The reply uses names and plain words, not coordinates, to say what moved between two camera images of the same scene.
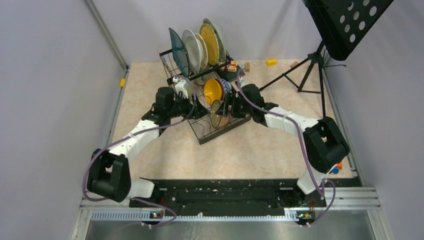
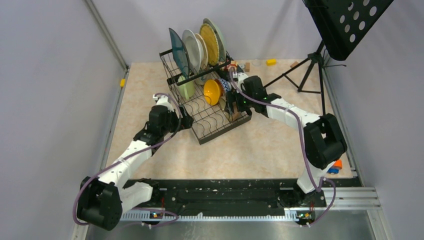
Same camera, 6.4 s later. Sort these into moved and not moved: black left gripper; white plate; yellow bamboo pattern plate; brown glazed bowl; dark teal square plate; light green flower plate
Moved: black left gripper; brown glazed bowl
Not moved: dark teal square plate; yellow bamboo pattern plate; light green flower plate; white plate
